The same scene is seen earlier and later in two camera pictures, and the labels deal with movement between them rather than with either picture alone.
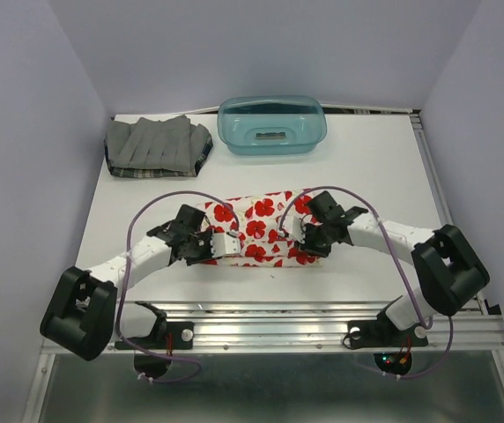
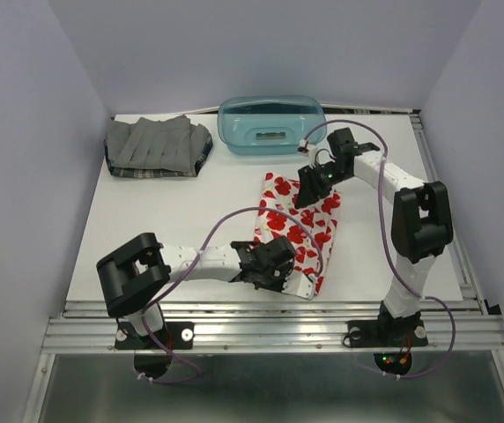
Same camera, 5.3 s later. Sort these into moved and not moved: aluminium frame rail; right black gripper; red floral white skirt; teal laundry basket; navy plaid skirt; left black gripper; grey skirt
Moved: right black gripper; left black gripper; red floral white skirt
Not moved: navy plaid skirt; aluminium frame rail; grey skirt; teal laundry basket
